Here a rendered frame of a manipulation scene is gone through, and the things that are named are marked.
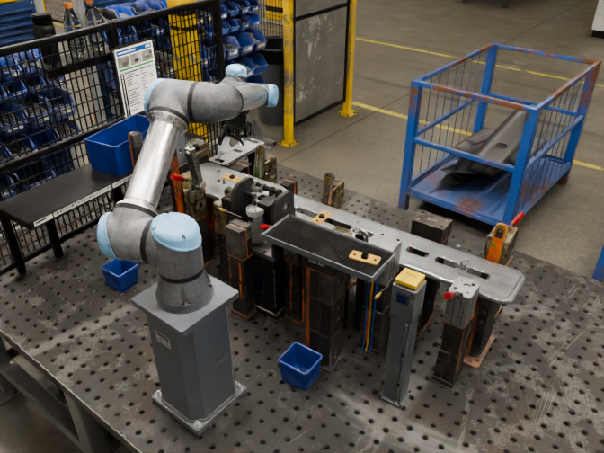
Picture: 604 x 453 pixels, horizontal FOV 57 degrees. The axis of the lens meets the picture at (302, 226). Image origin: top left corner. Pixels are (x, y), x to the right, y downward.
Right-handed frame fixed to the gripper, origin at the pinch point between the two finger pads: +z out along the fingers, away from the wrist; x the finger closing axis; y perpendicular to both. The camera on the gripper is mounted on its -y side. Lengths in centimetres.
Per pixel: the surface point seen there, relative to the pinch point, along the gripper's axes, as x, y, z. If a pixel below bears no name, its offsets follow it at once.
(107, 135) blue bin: -19, -51, 4
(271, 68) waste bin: 243, -159, 73
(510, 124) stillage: 244, 53, 54
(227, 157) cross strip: 13.6, -13.0, 13.2
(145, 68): 9, -57, -15
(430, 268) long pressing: -11, 92, 2
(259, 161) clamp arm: 10.2, 6.8, 5.8
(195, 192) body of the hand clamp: -23.7, 3.5, 6.4
